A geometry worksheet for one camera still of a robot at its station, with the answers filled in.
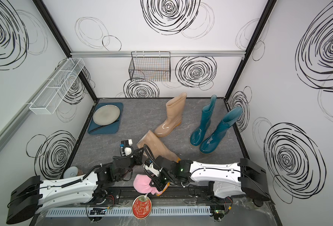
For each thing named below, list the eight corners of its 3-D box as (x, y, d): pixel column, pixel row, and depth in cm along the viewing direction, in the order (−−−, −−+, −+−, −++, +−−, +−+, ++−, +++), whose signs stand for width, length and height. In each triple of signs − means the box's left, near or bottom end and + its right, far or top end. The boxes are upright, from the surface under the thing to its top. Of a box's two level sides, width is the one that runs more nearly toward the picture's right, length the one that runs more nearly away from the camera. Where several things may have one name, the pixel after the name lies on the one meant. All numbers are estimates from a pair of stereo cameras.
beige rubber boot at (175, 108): (159, 139, 97) (157, 117, 77) (154, 133, 100) (150, 109, 81) (186, 121, 107) (190, 97, 87) (181, 116, 110) (184, 92, 91)
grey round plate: (91, 125, 105) (89, 123, 103) (98, 107, 117) (97, 105, 115) (116, 125, 105) (115, 123, 103) (122, 107, 117) (121, 105, 115)
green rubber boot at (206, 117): (188, 143, 95) (194, 121, 76) (204, 117, 110) (212, 94, 90) (197, 148, 93) (205, 127, 74) (212, 121, 107) (222, 98, 88)
